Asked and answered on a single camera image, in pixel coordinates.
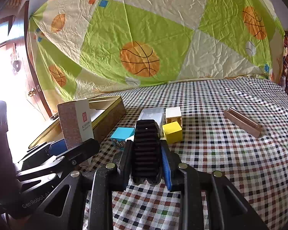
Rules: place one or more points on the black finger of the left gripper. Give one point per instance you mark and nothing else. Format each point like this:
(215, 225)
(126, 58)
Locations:
(64, 162)

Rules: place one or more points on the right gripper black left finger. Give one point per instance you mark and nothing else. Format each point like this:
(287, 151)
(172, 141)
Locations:
(124, 167)

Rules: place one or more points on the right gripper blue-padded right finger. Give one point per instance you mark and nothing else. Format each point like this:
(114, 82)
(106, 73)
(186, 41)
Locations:
(171, 173)

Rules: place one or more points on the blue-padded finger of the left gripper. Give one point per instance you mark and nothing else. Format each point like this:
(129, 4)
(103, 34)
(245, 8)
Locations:
(41, 153)

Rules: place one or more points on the black ribbed hair clip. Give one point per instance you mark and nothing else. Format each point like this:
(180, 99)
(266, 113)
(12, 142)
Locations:
(146, 155)

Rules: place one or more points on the yellow cube box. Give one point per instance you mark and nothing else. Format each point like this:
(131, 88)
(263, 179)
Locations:
(172, 132)

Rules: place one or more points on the white and brown cardboard box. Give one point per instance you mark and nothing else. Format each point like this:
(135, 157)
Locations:
(75, 121)

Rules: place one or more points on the brown wooden harmonica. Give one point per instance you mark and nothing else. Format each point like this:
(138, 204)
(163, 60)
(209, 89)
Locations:
(243, 122)

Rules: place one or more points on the blue cartoon cube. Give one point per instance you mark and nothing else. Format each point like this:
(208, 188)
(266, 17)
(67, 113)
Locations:
(120, 135)

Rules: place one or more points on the gold metal tin box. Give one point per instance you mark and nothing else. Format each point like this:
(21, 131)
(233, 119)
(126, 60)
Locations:
(106, 113)

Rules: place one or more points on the white cube with cartoon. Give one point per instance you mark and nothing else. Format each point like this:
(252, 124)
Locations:
(173, 114)

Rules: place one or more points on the clear plastic case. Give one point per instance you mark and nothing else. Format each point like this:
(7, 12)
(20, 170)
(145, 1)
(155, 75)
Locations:
(157, 114)

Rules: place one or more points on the brown wooden door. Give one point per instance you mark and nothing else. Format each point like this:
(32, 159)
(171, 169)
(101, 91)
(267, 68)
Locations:
(22, 63)

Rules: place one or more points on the checkered tablecloth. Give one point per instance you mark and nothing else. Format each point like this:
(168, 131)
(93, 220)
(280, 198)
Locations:
(258, 167)

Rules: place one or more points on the green basketball bed sheet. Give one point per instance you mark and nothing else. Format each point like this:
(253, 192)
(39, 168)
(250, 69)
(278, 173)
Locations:
(83, 48)

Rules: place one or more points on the brass door handle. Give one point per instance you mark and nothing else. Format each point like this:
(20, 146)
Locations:
(34, 91)

